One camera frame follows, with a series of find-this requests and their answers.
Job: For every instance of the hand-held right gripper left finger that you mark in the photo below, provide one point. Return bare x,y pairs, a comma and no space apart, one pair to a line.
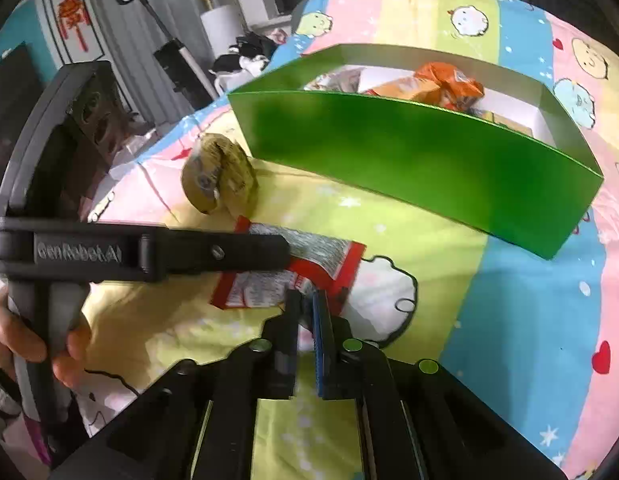
292,320

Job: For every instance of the orange brown snack packet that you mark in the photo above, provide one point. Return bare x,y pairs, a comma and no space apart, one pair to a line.
449,82

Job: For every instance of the green cardboard box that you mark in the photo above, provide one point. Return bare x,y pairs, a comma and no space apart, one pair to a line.
414,170

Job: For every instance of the dark television screen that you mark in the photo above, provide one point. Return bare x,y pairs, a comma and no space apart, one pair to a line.
14,105

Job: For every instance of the white snack packet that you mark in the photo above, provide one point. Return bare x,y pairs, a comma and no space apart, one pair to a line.
339,80

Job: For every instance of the black stick vacuum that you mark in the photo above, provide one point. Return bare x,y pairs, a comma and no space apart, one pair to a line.
177,67

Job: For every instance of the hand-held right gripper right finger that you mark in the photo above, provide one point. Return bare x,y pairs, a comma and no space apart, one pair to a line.
319,350

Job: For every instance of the white cylindrical bin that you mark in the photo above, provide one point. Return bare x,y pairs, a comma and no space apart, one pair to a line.
222,30

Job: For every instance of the round gold snack packet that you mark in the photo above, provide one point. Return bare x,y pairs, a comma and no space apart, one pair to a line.
219,170

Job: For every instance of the red knot wall hanging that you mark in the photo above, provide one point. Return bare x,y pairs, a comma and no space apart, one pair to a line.
72,12

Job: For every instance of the green yellow cracker pack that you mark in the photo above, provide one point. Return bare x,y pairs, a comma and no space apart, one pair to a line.
509,124

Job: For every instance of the black and white cloth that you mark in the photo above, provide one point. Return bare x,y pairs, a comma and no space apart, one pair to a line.
239,60

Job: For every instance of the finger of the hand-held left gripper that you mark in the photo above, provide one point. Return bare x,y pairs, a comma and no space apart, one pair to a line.
224,255

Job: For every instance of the person's left hand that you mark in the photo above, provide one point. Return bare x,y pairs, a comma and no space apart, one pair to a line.
14,335

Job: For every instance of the red silver snack packet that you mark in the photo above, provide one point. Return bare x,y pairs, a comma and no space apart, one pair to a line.
319,255

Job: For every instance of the printed cartoon blanket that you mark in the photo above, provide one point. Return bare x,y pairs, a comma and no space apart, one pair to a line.
514,310

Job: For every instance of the beige orange snack packet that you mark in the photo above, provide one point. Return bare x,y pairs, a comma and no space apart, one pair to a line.
399,89

